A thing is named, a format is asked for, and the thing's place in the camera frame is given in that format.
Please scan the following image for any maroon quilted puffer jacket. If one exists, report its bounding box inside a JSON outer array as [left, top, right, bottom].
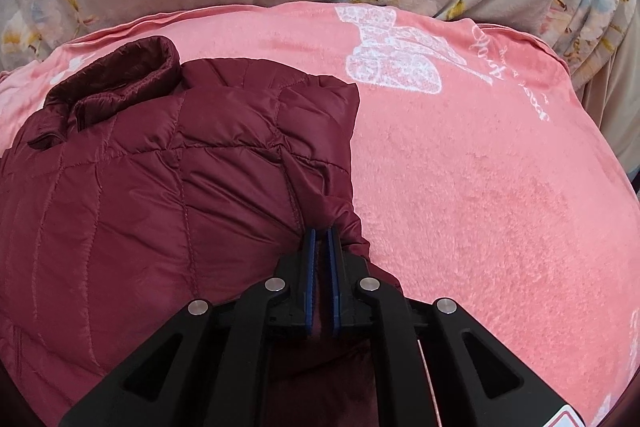
[[1, 37, 370, 426]]

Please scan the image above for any pink fleece blanket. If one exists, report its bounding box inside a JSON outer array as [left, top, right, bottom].
[[1, 3, 639, 426]]

